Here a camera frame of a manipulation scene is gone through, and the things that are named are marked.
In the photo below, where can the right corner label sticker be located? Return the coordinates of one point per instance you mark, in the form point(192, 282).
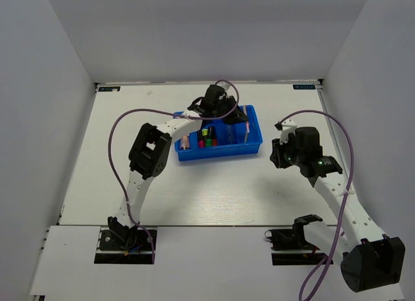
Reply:
point(303, 86)

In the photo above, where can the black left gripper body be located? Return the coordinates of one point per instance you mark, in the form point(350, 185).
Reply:
point(227, 105)

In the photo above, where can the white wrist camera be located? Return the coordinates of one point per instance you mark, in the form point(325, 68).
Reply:
point(285, 127)
point(226, 88)

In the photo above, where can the crayon bottle pink cap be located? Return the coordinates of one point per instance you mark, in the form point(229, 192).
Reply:
point(185, 143)

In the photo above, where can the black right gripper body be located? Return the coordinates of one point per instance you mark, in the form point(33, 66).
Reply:
point(286, 154)

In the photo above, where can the pink cap black highlighter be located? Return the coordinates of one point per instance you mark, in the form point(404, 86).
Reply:
point(200, 139)

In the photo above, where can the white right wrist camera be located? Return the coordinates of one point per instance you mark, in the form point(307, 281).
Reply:
point(285, 127)

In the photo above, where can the yellow cap black highlighter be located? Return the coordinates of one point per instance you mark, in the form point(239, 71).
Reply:
point(204, 133)

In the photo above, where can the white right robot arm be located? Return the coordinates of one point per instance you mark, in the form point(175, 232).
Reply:
point(367, 257)

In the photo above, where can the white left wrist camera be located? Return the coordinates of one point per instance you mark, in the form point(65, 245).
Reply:
point(226, 88)

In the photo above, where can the left corner label sticker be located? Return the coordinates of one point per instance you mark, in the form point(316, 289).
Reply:
point(109, 88)

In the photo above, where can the orange cap black highlighter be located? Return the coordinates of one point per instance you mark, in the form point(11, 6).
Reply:
point(212, 135)

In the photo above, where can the tan pencil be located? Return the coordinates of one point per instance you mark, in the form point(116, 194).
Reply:
point(247, 124)

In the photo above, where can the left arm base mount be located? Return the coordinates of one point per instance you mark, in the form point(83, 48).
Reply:
point(111, 250)

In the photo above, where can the pale yellow pen tube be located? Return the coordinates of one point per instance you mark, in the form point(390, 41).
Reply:
point(246, 135)

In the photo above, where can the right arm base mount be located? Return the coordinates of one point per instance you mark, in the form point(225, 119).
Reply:
point(289, 247)

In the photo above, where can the corner label sticker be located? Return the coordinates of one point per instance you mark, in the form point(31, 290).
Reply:
point(109, 88)
point(303, 86)

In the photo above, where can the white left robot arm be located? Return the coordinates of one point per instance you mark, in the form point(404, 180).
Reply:
point(149, 153)

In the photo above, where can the blue divided plastic bin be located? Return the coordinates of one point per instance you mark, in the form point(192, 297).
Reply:
point(223, 148)

